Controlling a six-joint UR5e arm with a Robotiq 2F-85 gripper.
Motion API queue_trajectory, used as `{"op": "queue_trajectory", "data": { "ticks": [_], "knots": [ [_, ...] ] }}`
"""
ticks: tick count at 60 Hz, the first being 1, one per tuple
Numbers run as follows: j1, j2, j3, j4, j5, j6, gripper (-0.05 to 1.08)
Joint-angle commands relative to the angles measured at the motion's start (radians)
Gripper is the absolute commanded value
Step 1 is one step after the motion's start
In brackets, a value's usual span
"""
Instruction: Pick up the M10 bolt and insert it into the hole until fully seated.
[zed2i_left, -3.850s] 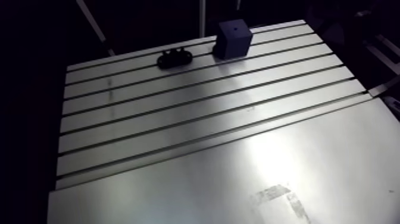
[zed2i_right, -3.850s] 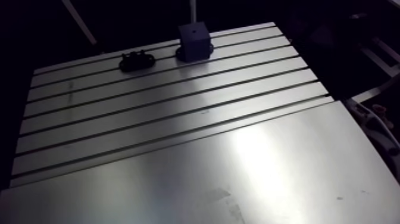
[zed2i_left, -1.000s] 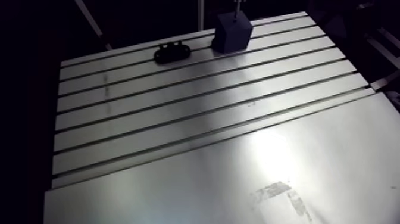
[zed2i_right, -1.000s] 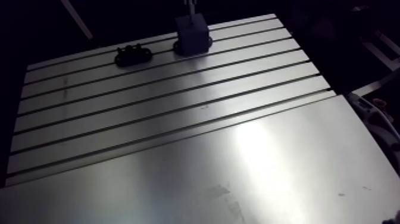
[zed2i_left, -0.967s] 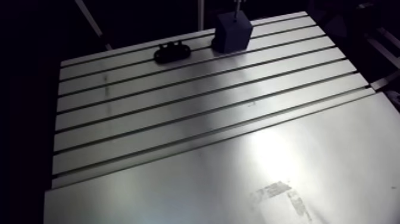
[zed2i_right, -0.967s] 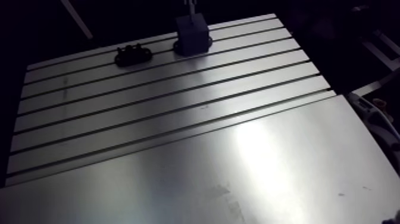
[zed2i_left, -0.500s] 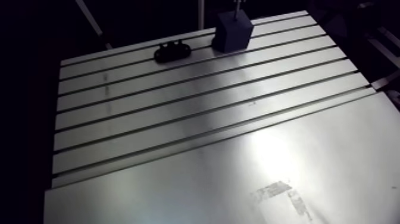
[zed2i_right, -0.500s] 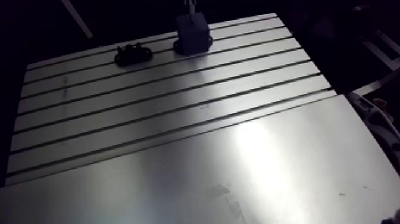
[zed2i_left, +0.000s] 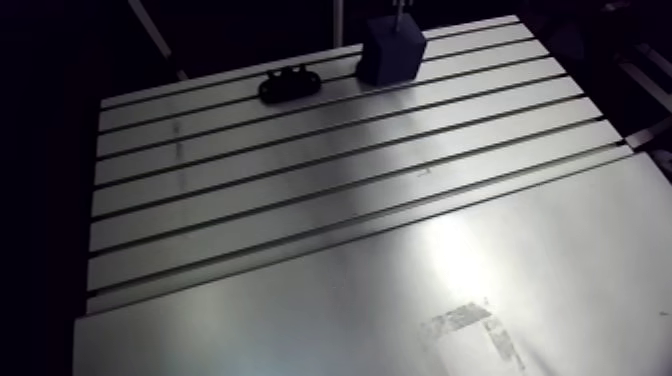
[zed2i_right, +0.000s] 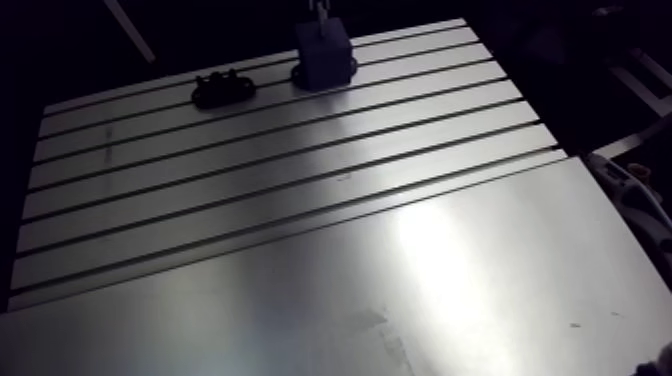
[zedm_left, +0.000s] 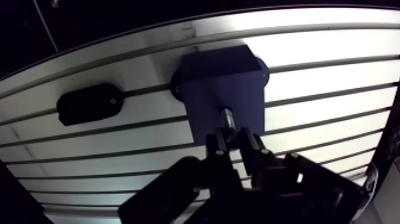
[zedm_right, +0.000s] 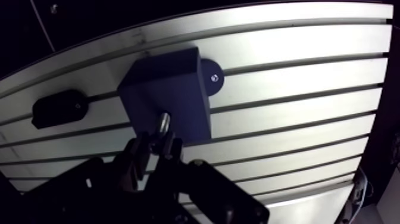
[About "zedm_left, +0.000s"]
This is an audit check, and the dark blue-grey block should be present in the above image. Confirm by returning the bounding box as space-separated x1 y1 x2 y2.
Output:
169 44 270 145

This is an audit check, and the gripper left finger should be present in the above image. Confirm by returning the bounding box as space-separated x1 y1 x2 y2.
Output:
118 126 245 224

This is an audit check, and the steel bolt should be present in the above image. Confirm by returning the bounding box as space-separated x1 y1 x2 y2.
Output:
220 107 237 136

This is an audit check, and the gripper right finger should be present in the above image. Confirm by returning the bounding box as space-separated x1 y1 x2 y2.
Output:
236 126 370 224

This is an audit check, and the black oval holder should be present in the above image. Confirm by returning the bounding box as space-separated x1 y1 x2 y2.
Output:
56 82 124 127

